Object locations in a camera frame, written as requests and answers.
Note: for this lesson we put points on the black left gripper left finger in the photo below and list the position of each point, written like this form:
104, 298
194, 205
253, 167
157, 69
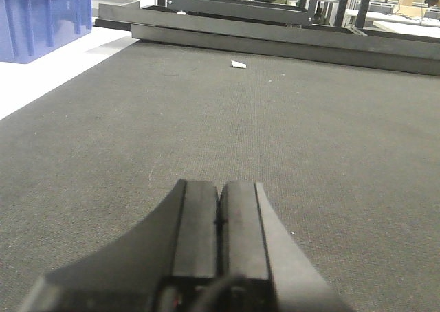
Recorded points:
175, 243

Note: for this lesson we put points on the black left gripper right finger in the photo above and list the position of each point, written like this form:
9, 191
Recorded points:
257, 245

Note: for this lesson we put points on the dark grey felt mat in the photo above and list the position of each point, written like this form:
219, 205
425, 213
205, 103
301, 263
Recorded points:
348, 156

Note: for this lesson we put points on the white paper scrap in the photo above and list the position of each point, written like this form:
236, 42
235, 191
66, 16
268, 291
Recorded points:
238, 65

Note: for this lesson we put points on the blue plastic crate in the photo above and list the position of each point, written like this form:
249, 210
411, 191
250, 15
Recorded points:
31, 29

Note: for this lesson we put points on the black metal frame rails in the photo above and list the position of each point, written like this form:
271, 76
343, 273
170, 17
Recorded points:
342, 46

